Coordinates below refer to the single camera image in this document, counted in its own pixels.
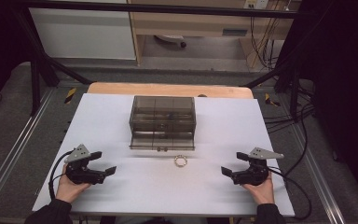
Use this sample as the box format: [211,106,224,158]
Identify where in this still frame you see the yellow black floor tape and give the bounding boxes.
[63,87,77,105]
[264,92,282,107]

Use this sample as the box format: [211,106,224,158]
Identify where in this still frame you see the wooden table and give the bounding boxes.
[87,81,255,100]

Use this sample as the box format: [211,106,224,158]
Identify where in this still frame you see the person's right hand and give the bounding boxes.
[241,172,276,206]

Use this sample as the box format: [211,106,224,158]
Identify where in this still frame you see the white cabinet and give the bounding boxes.
[28,0,137,61]

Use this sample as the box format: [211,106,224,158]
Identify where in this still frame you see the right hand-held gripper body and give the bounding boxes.
[230,147,285,187]

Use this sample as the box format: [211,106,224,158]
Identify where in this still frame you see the smoky transparent drawer box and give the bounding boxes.
[128,95,198,147]

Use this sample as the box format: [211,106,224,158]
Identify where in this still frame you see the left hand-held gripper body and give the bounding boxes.
[63,143,107,186]

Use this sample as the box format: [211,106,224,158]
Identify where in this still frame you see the right hand-held gripper black cable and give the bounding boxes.
[268,165,313,221]

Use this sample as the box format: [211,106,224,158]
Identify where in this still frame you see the person's left hand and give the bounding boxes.
[55,163,92,204]

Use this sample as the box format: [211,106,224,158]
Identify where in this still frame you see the hand-held gripper black cable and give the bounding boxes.
[48,149,76,201]
[268,165,313,221]

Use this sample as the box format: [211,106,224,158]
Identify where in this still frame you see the aluminium floor rail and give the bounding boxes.
[0,88,56,216]
[287,122,347,224]

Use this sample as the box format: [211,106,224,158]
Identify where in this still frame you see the black metal frame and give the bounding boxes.
[10,0,315,117]

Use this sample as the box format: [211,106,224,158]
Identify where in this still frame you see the office chair base with caster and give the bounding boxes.
[153,34,188,49]

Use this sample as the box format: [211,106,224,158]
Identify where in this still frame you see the black floor cables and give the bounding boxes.
[261,78,317,135]

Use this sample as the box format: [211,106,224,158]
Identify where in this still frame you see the white table cover board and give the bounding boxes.
[32,92,296,218]

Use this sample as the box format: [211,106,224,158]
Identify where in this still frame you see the left hand-held gripper black cable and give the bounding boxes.
[48,149,76,201]

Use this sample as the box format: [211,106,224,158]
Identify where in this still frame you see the bundle of hanging cables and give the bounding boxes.
[247,0,293,70]

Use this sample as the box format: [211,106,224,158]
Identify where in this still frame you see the light wooden desk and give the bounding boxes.
[126,0,303,67]

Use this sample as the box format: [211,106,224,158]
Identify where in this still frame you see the small silver ring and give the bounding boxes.
[173,154,189,168]

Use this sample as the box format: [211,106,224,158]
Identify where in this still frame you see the wall power socket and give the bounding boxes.
[243,0,269,10]

